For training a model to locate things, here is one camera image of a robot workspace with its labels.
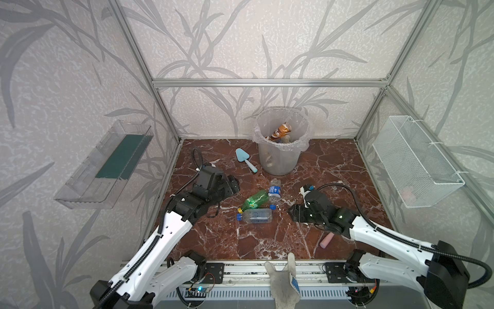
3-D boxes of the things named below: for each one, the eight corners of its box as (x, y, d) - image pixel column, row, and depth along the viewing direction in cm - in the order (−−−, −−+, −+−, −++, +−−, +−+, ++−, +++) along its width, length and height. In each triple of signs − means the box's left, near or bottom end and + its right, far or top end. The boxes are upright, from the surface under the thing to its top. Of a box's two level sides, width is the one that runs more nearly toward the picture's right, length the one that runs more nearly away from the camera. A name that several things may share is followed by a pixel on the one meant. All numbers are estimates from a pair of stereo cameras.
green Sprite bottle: (242, 217, 90) (241, 213, 86) (237, 208, 93) (236, 204, 89) (270, 201, 96) (271, 196, 92) (265, 193, 98) (265, 188, 94)
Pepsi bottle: (268, 209, 93) (269, 205, 90) (267, 182, 103) (268, 177, 100) (282, 209, 93) (283, 205, 90) (280, 182, 103) (281, 178, 100)
